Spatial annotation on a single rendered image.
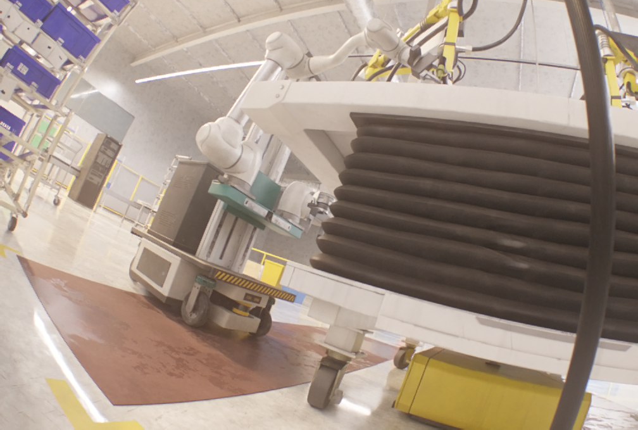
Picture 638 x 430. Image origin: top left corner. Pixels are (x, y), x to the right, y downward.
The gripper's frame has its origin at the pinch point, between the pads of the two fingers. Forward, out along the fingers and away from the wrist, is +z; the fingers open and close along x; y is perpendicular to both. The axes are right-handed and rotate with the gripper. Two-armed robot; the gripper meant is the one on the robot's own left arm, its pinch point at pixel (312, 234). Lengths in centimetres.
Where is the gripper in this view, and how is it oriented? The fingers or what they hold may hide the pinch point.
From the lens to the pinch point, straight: 180.2
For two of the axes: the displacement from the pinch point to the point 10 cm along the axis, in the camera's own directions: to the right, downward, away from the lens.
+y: 8.0, 1.1, -5.8
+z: -3.3, 9.0, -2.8
